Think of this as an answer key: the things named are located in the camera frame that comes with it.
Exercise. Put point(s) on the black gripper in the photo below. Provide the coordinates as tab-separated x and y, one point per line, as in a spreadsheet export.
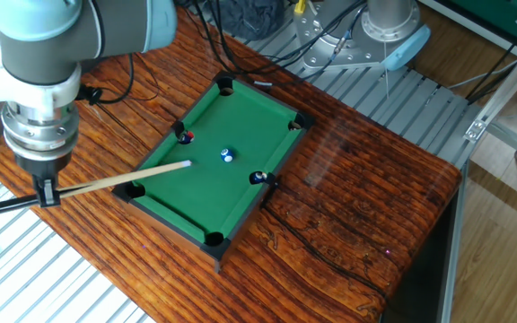
43	166

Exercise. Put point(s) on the black and wood pool cue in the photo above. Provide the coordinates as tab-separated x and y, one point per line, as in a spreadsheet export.
128	177

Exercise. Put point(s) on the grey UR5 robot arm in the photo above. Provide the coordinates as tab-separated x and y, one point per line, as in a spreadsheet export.
83	31

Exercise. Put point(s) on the red and blue pool ball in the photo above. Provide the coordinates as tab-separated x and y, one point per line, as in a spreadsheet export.
186	137

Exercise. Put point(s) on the green mini pool table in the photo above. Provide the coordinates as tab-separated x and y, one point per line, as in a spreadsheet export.
222	188

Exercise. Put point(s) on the blue striped pool ball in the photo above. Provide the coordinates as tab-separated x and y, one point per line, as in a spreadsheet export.
227	155

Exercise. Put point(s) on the dark striped pool ball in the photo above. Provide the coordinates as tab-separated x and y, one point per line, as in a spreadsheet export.
257	177

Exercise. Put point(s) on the dark grey cloth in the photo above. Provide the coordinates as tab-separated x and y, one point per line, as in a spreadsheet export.
254	18

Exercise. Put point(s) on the yellow connector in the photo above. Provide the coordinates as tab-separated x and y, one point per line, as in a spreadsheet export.
300	6

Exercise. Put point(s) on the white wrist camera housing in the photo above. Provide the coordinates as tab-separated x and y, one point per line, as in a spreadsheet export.
38	96

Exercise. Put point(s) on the metal corner bracket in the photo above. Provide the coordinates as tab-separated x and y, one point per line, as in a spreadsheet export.
476	130

